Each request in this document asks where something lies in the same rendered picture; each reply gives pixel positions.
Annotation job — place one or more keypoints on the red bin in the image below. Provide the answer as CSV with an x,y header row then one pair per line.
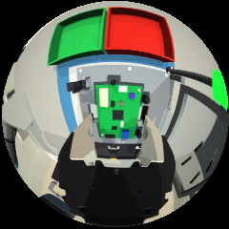
x,y
138,32

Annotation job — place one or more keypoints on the green bin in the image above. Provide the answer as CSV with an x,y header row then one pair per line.
x,y
78,36

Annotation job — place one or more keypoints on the green circuit board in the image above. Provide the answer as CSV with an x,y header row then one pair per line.
x,y
117,110

